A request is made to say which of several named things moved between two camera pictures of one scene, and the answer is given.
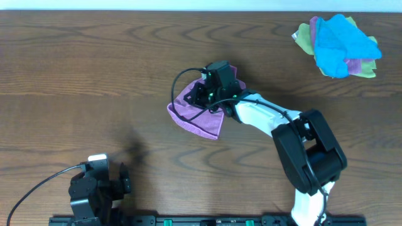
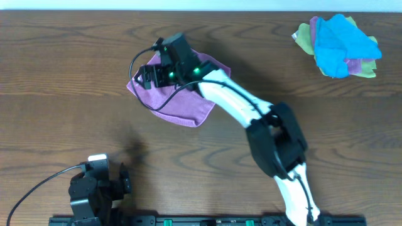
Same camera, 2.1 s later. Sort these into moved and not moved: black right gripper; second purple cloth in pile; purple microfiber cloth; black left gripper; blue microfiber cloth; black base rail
Moved: black right gripper; purple microfiber cloth
Not moved: blue microfiber cloth; black base rail; black left gripper; second purple cloth in pile
